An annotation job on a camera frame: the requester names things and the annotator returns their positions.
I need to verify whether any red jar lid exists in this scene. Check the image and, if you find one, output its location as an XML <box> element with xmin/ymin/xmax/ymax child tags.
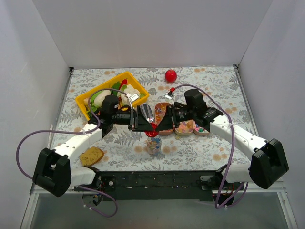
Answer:
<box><xmin>145</xmin><ymin>123</ymin><xmax>159</xmax><ymax>138</ymax></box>

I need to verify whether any metal scoop spoon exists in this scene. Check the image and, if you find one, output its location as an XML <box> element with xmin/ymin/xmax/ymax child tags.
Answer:
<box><xmin>140</xmin><ymin>103</ymin><xmax>155</xmax><ymax>123</ymax></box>

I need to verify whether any tray of pale jelly candies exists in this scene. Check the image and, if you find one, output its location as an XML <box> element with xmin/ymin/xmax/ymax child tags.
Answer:
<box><xmin>174</xmin><ymin>120</ymin><xmax>194</xmax><ymax>136</ymax></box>

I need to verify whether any tray of star candies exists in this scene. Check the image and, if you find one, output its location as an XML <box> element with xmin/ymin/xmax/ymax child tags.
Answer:
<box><xmin>193</xmin><ymin>122</ymin><xmax>210</xmax><ymax>136</ymax></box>

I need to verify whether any clear glass jar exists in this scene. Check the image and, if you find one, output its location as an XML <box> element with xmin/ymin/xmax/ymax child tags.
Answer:
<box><xmin>146</xmin><ymin>135</ymin><xmax>162</xmax><ymax>155</ymax></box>

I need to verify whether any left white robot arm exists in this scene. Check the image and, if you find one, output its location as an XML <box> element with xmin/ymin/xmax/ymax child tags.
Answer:
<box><xmin>32</xmin><ymin>95</ymin><xmax>154</xmax><ymax>197</ymax></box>

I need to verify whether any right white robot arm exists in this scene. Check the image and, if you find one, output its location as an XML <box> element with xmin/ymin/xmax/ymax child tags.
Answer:
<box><xmin>156</xmin><ymin>89</ymin><xmax>289</xmax><ymax>190</ymax></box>

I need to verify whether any white radish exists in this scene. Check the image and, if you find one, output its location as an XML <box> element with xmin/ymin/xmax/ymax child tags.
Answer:
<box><xmin>93</xmin><ymin>90</ymin><xmax>111</xmax><ymax>108</ymax></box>

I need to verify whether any yellow plastic basket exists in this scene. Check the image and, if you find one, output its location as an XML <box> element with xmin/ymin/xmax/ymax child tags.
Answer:
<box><xmin>75</xmin><ymin>71</ymin><xmax>150</xmax><ymax>120</ymax></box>

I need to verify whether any white cauliflower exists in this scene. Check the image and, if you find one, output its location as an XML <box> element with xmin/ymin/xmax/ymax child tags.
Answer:
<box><xmin>121</xmin><ymin>84</ymin><xmax>141</xmax><ymax>103</ymax></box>

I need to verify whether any floral table mat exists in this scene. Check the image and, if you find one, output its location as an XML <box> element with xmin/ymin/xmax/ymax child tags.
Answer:
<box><xmin>52</xmin><ymin>66</ymin><xmax>255</xmax><ymax>171</ymax></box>

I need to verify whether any red chili pepper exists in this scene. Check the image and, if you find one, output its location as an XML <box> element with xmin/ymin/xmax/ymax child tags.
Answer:
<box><xmin>121</xmin><ymin>79</ymin><xmax>128</xmax><ymax>86</ymax></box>

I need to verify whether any red apple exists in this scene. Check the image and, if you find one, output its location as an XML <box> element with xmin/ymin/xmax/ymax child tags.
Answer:
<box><xmin>164</xmin><ymin>69</ymin><xmax>177</xmax><ymax>83</ymax></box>

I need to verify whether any bread slice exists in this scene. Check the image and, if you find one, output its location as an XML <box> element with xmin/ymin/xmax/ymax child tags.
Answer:
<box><xmin>80</xmin><ymin>146</ymin><xmax>104</xmax><ymax>167</ymax></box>

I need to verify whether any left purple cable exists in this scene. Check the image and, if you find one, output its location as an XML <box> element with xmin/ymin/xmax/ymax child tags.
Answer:
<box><xmin>16</xmin><ymin>88</ymin><xmax>129</xmax><ymax>218</ymax></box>

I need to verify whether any purple cable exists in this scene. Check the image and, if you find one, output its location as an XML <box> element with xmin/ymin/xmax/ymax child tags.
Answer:
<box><xmin>16</xmin><ymin>88</ymin><xmax>129</xmax><ymax>218</ymax></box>
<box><xmin>175</xmin><ymin>83</ymin><xmax>248</xmax><ymax>209</ymax></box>

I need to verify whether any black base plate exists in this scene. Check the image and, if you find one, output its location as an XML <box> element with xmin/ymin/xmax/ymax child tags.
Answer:
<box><xmin>73</xmin><ymin>170</ymin><xmax>244</xmax><ymax>201</ymax></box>

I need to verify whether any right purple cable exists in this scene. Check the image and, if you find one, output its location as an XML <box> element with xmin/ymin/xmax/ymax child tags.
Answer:
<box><xmin>175</xmin><ymin>83</ymin><xmax>248</xmax><ymax>209</ymax></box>

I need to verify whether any aluminium frame rail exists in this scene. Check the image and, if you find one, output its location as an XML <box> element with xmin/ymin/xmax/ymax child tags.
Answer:
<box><xmin>30</xmin><ymin>179</ymin><xmax>287</xmax><ymax>194</ymax></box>

